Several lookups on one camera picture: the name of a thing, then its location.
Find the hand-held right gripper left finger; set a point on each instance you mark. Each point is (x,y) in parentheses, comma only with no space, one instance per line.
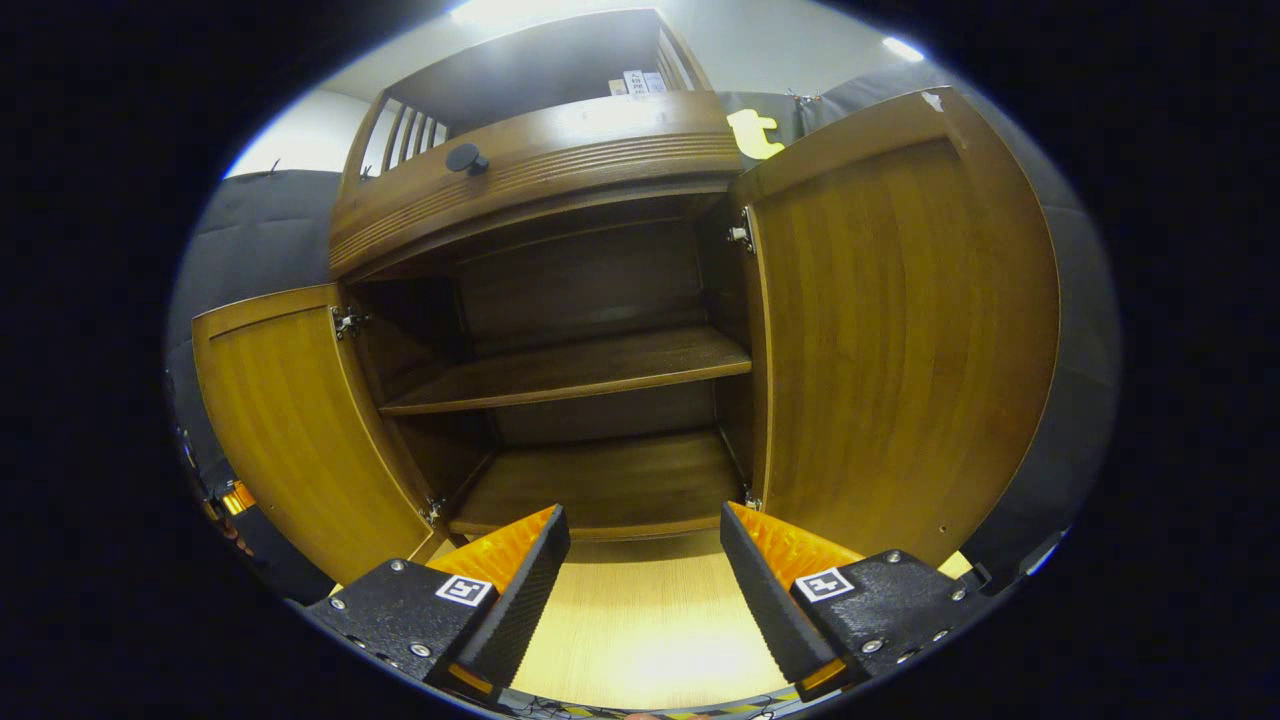
(520,600)

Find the wooden shoe cabinet door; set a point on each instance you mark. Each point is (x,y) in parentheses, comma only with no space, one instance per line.
(290,430)
(900,330)

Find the wooden double-door shoe cabinet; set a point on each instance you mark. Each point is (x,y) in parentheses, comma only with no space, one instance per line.
(600,150)

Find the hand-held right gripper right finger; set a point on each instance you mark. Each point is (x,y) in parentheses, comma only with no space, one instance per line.
(765,600)

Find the metal door hinge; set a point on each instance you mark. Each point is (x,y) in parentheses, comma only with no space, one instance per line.
(348,322)
(741,232)
(432,512)
(752,500)

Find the white book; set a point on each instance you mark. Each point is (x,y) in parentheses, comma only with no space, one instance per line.
(633,82)
(655,82)

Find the ceiling light panel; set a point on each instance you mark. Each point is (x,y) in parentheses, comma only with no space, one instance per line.
(500,10)
(903,48)

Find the wooden inner shelf board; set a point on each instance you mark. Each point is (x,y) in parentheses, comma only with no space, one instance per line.
(570,370)

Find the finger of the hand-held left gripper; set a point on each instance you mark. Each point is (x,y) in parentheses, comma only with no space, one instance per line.
(236,498)

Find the black round drawer knob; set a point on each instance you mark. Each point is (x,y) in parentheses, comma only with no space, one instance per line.
(465,158)

